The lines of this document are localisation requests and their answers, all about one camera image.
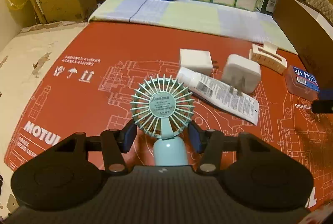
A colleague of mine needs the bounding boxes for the blue toothpick case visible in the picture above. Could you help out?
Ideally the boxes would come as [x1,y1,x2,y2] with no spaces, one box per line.
[283,65,319,101]

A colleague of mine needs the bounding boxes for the brown open storage box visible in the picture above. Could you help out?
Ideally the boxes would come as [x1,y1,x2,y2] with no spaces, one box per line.
[273,0,332,90]

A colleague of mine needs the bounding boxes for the cream patterned bedsheet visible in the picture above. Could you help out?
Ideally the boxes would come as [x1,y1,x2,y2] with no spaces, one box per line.
[1,21,87,218]

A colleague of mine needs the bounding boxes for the large white power adapter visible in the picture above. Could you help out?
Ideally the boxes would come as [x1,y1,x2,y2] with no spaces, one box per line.
[221,54,261,94]

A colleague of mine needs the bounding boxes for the beige quilted cover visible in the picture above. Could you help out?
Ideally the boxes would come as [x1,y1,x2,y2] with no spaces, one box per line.
[305,0,333,24]

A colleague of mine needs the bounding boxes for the pastel plaid cloth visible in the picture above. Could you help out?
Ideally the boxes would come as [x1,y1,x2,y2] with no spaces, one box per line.
[89,0,296,54]

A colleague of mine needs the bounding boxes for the mint handheld fan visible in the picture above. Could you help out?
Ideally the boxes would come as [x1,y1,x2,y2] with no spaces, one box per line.
[130,76,194,166]

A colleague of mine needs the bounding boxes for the white cream tube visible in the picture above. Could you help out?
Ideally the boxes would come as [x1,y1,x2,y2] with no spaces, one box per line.
[177,67,259,125]

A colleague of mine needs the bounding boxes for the small white charger plug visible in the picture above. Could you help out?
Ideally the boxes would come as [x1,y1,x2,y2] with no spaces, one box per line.
[179,49,213,76]

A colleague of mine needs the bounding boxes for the red Motul cardboard mat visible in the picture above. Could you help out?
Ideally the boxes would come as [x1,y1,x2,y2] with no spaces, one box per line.
[5,22,332,209]

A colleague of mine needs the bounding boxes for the cream hair claw clip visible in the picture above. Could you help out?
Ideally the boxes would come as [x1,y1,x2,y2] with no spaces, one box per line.
[249,42,287,74]

